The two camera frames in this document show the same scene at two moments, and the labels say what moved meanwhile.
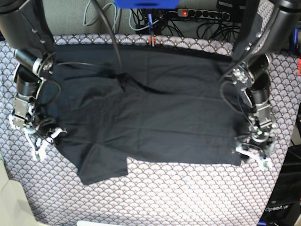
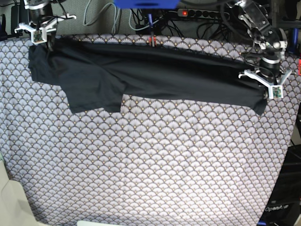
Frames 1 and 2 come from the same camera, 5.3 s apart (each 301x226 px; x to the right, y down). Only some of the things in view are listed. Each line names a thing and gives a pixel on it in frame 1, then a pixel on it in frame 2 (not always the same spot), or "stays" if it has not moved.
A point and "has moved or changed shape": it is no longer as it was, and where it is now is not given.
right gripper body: (258, 139) to (269, 69)
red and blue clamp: (152, 38) stays
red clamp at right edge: (299, 64) stays
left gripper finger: (57, 131) to (60, 18)
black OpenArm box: (285, 206) stays
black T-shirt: (112, 102) has moved or changed shape
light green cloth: (14, 209) stays
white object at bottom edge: (85, 223) stays
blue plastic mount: (146, 4) stays
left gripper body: (32, 125) to (39, 13)
